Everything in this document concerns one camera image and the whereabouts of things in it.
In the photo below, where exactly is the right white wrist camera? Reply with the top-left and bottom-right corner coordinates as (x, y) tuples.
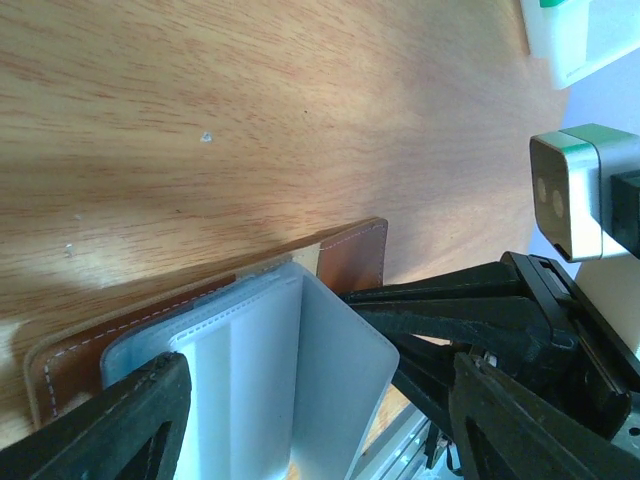
(529, 123), (639, 263)

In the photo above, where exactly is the aluminium front rail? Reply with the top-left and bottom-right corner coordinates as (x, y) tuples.
(351, 404), (463, 480)

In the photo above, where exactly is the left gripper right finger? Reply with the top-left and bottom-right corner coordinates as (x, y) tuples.
(449, 353), (639, 479)

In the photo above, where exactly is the white plastic bin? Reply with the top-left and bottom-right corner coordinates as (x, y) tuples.
(520, 0), (639, 90)

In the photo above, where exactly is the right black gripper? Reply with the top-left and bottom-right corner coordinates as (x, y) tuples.
(339, 252), (632, 440)

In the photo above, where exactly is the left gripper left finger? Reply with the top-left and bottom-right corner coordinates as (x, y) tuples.
(1, 352), (191, 479)

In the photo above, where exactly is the brown leather card holder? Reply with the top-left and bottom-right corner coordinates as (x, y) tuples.
(24, 218), (399, 479)

